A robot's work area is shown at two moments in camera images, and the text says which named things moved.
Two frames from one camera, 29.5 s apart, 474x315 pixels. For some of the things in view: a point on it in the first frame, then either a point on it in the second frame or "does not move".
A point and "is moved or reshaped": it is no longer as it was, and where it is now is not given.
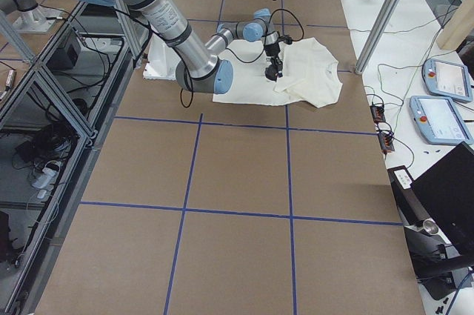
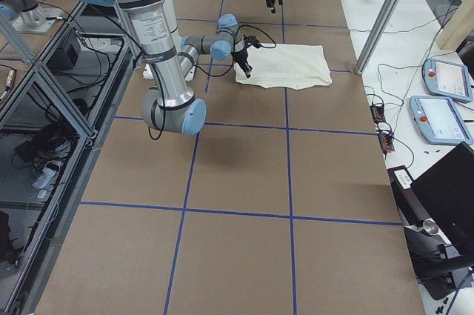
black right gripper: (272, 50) to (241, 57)
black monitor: (446, 190) does not move
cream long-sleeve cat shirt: (311, 73) is moved or reshaped
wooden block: (459, 27) does not move
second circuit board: (386, 142) does not move
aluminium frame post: (386, 15) does not move
